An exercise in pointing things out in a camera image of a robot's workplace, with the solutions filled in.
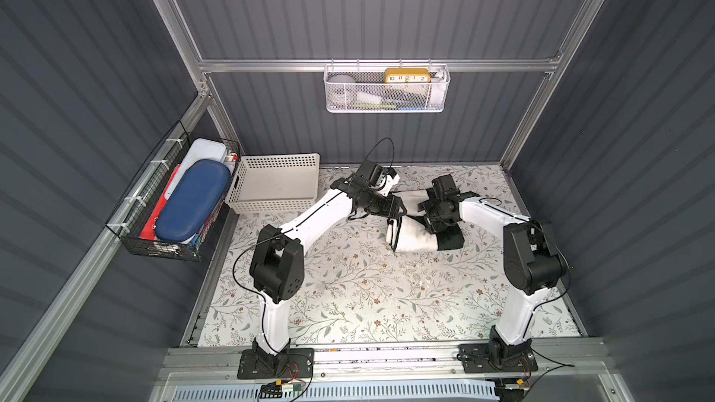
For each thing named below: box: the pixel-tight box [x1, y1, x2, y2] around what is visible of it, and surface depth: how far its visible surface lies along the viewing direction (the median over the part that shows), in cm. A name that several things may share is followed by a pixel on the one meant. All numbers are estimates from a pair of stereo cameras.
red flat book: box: [139, 163, 180, 242], surface depth 68 cm
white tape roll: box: [327, 73, 359, 108], surface depth 90 cm
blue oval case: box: [154, 158, 232, 242], surface depth 69 cm
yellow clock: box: [384, 67, 432, 84], surface depth 90 cm
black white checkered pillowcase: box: [385, 188, 466, 253], surface depth 91 cm
